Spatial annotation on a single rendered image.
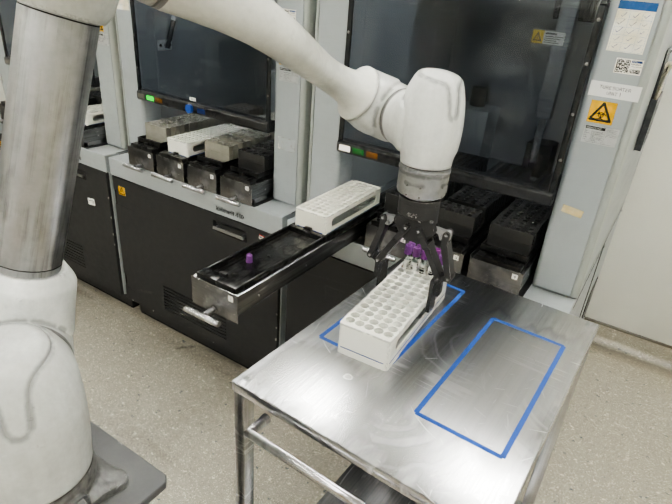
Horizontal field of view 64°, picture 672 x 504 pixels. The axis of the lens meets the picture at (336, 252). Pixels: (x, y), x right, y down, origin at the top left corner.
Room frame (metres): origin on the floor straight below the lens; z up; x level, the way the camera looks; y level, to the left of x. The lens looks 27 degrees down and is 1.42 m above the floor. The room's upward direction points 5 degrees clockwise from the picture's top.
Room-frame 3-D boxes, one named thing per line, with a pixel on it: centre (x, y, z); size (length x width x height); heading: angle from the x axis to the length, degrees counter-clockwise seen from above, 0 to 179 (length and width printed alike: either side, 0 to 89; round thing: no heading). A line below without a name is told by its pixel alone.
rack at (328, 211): (1.41, 0.00, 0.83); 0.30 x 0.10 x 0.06; 149
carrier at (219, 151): (1.77, 0.43, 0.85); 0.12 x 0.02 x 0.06; 60
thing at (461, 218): (1.33, -0.31, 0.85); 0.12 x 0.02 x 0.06; 58
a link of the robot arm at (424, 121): (0.92, -0.14, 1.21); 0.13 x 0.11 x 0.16; 32
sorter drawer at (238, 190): (1.90, 0.18, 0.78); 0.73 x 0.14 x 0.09; 149
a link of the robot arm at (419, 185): (0.91, -0.14, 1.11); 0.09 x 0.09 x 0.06
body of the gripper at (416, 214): (0.91, -0.14, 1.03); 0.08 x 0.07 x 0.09; 62
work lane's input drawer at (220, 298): (1.25, 0.09, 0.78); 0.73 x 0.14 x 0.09; 149
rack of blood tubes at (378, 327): (0.88, -0.13, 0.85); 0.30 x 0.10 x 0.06; 152
